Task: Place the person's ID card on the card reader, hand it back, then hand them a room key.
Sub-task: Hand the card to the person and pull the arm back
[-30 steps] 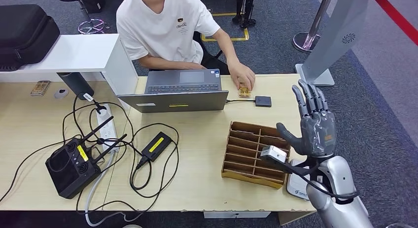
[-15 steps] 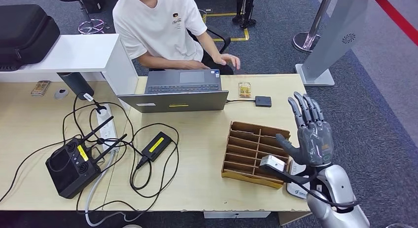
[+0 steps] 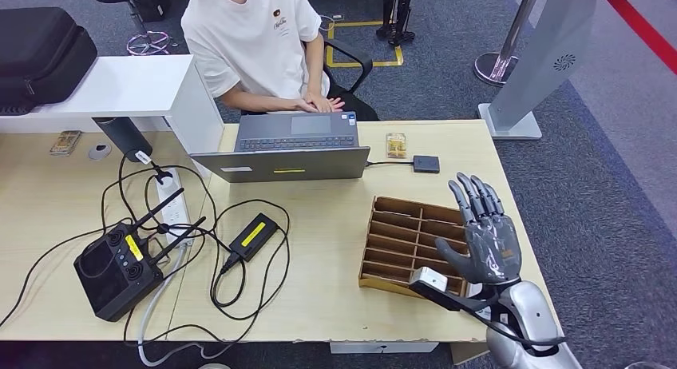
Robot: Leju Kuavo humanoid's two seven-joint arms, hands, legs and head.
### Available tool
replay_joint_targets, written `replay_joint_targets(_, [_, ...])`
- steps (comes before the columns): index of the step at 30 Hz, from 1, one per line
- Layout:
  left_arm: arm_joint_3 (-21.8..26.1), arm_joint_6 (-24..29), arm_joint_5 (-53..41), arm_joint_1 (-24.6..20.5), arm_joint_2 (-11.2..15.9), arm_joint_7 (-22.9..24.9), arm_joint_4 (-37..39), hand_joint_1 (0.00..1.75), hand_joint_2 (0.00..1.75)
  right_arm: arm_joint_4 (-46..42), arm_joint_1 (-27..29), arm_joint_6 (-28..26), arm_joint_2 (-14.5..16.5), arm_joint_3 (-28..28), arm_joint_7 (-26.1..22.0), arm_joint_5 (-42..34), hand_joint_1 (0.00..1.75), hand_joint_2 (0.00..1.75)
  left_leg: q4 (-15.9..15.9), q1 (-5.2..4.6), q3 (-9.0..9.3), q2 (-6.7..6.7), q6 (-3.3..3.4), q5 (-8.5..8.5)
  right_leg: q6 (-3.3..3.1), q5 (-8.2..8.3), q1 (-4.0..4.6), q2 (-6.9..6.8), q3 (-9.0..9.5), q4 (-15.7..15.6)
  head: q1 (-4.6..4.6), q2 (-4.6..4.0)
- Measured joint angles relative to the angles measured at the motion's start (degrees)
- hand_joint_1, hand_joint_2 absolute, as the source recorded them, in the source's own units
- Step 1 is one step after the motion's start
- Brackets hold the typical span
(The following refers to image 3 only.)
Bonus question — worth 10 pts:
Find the person's left hand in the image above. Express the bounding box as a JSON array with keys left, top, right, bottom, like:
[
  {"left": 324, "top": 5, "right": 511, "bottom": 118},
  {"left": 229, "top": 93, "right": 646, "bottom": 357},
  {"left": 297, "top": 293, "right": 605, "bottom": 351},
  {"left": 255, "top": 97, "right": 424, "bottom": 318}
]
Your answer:
[{"left": 305, "top": 91, "right": 346, "bottom": 113}]

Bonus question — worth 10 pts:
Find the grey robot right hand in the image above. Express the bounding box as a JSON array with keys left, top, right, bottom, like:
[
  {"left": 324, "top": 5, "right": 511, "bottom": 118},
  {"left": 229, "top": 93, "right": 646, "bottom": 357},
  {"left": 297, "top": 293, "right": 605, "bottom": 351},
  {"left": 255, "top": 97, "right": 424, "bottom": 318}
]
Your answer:
[{"left": 434, "top": 172, "right": 524, "bottom": 286}]

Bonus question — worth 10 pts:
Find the person's right hand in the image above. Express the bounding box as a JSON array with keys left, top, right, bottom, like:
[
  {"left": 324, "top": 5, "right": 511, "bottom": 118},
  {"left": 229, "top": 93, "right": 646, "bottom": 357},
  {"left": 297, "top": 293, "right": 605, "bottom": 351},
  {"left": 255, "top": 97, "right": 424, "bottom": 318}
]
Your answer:
[{"left": 293, "top": 97, "right": 322, "bottom": 115}]

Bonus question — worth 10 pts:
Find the person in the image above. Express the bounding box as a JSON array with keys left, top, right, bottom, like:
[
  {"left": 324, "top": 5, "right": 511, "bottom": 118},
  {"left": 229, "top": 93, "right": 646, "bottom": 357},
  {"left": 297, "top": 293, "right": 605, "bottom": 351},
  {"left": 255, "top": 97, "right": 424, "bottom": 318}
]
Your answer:
[{"left": 180, "top": 0, "right": 380, "bottom": 122}]

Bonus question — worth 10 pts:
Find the wooden card slot rack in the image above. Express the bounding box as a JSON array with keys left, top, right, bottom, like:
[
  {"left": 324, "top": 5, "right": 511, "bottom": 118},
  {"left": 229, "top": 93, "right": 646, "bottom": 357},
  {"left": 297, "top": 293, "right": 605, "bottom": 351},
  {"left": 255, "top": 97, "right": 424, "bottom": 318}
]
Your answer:
[{"left": 358, "top": 196, "right": 472, "bottom": 299}]

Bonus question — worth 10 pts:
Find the gold card in clear sleeve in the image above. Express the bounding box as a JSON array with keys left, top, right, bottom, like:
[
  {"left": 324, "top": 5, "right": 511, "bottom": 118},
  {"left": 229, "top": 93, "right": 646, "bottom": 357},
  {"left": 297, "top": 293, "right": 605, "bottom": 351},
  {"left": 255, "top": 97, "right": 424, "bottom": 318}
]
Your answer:
[{"left": 49, "top": 130, "right": 83, "bottom": 157}]

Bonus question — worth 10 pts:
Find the grey laptop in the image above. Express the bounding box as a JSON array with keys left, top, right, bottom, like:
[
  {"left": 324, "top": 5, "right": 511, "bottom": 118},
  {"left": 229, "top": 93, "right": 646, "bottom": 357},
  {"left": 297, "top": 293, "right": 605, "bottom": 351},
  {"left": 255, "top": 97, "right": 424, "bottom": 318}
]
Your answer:
[{"left": 189, "top": 111, "right": 371, "bottom": 184}]

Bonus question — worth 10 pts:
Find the wooden desk leg panel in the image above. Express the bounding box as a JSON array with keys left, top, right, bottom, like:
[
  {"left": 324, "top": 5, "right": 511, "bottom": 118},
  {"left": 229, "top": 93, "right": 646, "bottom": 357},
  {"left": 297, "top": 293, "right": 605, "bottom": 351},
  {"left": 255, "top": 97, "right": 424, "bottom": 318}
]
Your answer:
[{"left": 450, "top": 343, "right": 490, "bottom": 366}]

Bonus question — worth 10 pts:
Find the small black square device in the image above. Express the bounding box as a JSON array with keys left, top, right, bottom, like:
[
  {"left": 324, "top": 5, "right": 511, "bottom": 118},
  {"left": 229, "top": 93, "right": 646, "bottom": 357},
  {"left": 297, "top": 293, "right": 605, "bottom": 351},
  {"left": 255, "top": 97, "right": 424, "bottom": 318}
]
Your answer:
[{"left": 412, "top": 154, "right": 441, "bottom": 174}]

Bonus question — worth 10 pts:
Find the humanoid robot on stand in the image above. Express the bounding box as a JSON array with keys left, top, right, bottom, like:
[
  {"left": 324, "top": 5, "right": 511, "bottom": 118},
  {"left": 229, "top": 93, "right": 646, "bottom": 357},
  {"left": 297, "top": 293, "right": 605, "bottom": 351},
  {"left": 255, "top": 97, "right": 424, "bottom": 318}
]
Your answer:
[{"left": 376, "top": 0, "right": 417, "bottom": 46}]

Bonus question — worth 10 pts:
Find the black adapter with yellow label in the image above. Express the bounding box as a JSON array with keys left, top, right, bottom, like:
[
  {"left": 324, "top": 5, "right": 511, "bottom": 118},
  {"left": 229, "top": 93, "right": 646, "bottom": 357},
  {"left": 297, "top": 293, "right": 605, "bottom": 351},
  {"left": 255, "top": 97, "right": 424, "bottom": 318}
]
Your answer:
[{"left": 228, "top": 212, "right": 280, "bottom": 264}]

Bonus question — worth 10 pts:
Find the white power strip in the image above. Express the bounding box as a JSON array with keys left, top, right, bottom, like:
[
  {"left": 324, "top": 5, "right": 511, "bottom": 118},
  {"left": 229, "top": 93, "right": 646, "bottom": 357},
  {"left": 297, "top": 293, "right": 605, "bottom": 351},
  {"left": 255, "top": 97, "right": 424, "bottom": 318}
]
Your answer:
[{"left": 154, "top": 168, "right": 192, "bottom": 248}]

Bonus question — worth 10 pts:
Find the black cylinder flask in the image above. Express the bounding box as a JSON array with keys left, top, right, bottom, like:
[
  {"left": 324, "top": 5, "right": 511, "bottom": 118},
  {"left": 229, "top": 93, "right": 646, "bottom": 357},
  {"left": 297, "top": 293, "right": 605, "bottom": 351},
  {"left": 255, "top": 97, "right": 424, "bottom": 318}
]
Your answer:
[{"left": 92, "top": 117, "right": 154, "bottom": 164}]

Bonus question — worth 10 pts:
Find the white raised shelf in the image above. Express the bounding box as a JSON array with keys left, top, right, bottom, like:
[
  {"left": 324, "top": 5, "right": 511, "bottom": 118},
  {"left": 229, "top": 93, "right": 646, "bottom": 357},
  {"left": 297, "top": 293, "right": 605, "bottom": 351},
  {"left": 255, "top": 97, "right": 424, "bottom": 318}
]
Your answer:
[{"left": 0, "top": 54, "right": 225, "bottom": 179}]

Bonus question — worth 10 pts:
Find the silver kiosk stand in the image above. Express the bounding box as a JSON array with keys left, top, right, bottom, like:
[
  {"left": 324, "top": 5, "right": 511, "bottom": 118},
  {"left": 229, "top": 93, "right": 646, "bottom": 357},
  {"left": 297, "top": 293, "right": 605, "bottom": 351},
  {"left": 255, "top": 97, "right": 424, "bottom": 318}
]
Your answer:
[{"left": 477, "top": 0, "right": 600, "bottom": 141}]

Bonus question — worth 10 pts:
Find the black remote controller with antennas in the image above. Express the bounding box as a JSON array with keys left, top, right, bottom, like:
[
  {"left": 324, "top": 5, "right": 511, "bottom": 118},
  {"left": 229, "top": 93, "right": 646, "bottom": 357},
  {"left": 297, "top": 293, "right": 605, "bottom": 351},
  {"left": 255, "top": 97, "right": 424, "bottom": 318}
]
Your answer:
[{"left": 73, "top": 187, "right": 208, "bottom": 323}]

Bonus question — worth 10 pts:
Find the red barrier belt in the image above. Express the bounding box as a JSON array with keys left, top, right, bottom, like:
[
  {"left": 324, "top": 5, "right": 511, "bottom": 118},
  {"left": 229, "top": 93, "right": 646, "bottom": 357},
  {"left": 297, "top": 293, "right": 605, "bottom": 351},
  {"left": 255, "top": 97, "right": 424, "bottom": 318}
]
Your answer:
[{"left": 597, "top": 0, "right": 677, "bottom": 76}]

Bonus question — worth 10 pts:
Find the black carrying case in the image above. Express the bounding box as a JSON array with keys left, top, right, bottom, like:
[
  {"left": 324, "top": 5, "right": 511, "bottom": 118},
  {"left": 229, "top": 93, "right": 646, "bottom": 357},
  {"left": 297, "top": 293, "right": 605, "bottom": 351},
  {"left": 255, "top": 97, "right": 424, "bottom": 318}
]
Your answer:
[{"left": 0, "top": 6, "right": 99, "bottom": 117}]

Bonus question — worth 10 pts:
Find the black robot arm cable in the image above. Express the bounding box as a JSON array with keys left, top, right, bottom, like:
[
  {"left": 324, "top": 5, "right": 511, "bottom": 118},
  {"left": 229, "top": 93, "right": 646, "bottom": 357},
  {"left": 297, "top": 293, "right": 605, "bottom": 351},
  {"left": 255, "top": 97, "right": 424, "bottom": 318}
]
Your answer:
[{"left": 460, "top": 297, "right": 567, "bottom": 353}]

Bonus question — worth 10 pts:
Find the black cable with white tag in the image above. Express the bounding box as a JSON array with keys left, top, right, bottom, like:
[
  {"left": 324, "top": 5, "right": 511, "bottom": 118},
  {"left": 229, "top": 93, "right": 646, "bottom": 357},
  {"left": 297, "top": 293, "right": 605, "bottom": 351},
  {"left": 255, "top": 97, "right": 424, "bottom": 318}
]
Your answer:
[{"left": 116, "top": 149, "right": 176, "bottom": 236}]

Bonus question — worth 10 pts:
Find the chrome stanchion post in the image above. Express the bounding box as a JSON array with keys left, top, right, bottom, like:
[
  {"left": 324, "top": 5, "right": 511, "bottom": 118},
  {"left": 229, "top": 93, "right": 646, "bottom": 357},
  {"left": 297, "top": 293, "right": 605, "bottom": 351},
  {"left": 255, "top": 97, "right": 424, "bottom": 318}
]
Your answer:
[{"left": 473, "top": 0, "right": 544, "bottom": 87}]

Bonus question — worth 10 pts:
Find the black adapter cable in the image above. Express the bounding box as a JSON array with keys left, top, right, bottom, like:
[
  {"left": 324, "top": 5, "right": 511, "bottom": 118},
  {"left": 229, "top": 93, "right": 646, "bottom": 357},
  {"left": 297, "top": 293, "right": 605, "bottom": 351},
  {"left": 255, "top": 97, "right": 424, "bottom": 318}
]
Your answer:
[{"left": 122, "top": 199, "right": 291, "bottom": 351}]

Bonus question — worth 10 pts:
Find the thick grey white cable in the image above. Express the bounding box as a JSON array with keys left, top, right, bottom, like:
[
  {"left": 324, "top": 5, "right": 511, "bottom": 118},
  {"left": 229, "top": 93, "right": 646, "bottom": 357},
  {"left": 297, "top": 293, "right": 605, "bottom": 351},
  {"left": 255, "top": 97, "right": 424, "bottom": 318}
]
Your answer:
[{"left": 136, "top": 244, "right": 236, "bottom": 369}]

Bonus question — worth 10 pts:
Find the black controller cable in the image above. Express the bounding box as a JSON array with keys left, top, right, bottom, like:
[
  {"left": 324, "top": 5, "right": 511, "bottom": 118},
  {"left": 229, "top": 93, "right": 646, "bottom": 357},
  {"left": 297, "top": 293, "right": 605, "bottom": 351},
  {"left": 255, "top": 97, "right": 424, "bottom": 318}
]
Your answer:
[{"left": 0, "top": 218, "right": 133, "bottom": 331}]

